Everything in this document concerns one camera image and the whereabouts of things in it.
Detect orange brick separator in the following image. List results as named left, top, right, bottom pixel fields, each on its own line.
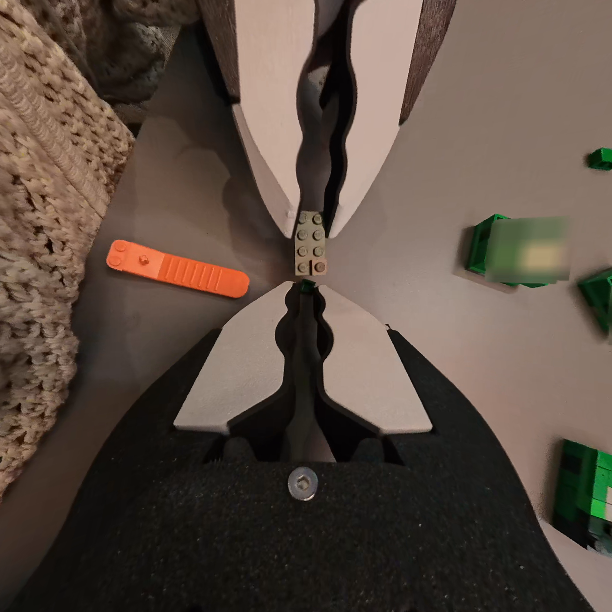
left=106, top=239, right=251, bottom=299

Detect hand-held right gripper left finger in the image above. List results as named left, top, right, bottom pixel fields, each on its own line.
left=173, top=281, right=307, bottom=461

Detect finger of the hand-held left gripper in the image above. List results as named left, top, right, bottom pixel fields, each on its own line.
left=231, top=0, right=318, bottom=239
left=319, top=0, right=425, bottom=239

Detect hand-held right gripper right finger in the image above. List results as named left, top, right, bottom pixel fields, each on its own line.
left=308, top=284, right=433, bottom=461

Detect green lego block dark studs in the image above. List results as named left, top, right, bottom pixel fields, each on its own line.
left=552, top=439, right=612, bottom=553

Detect green lego face block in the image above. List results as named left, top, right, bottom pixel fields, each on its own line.
left=578, top=268, right=612, bottom=333
left=466, top=214, right=550, bottom=288

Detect dark green lego assembly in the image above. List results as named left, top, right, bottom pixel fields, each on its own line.
left=293, top=209, right=332, bottom=277

